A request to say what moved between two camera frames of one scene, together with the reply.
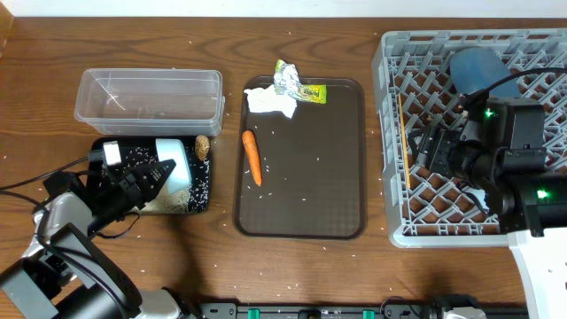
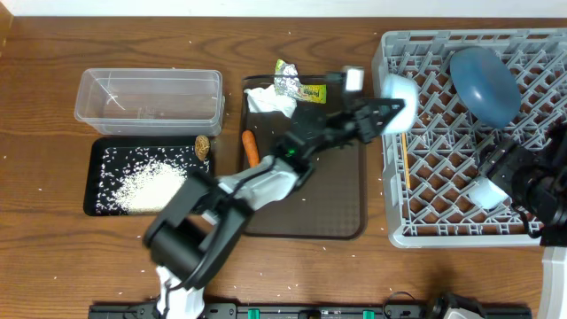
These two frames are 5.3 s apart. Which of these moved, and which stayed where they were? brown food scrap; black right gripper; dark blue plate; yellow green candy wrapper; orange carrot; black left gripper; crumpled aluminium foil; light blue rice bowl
Moved: black left gripper; light blue rice bowl; black right gripper
Stayed: crumpled aluminium foil; brown food scrap; yellow green candy wrapper; dark blue plate; orange carrot
